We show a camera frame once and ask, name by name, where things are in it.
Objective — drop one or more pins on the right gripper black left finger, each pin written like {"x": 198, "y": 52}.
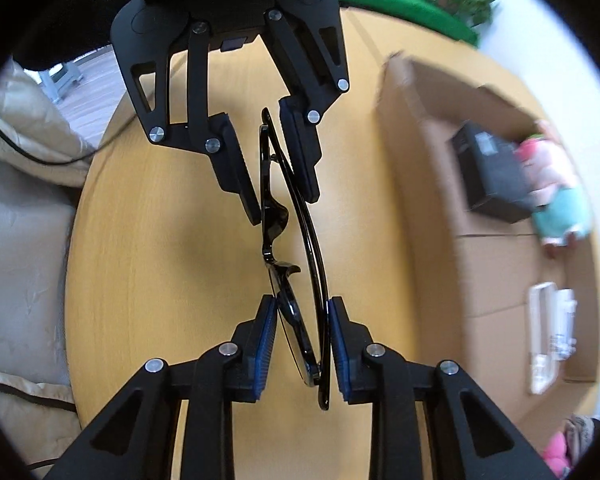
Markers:
{"x": 133, "y": 436}

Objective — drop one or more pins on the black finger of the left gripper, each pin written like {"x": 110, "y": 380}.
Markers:
{"x": 145, "y": 39}
{"x": 305, "y": 41}

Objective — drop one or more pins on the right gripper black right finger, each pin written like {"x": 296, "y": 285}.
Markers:
{"x": 417, "y": 406}

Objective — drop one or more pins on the black sunglasses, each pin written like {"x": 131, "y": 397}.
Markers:
{"x": 293, "y": 258}

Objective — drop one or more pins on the green covered table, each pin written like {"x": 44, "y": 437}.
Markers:
{"x": 421, "y": 13}

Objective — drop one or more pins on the beige folded cloth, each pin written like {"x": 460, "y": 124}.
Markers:
{"x": 580, "y": 431}

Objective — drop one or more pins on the brown cardboard box tray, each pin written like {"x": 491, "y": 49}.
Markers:
{"x": 472, "y": 273}

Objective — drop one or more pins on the beige fabric seat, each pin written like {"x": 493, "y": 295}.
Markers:
{"x": 42, "y": 160}

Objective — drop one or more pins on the black rectangular box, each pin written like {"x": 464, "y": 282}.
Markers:
{"x": 494, "y": 182}

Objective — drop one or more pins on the pink and teal plush toy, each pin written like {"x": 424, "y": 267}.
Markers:
{"x": 562, "y": 213}

